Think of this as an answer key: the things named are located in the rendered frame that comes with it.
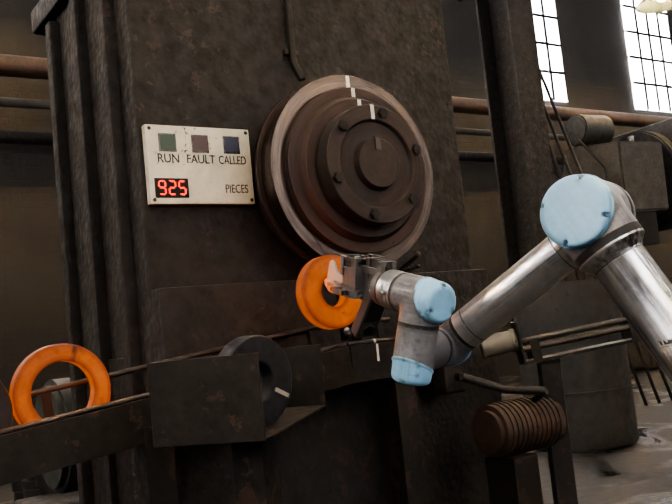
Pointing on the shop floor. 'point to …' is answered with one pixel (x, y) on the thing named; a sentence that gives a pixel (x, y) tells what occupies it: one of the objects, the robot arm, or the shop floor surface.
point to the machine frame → (241, 225)
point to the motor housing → (516, 445)
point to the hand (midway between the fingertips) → (329, 282)
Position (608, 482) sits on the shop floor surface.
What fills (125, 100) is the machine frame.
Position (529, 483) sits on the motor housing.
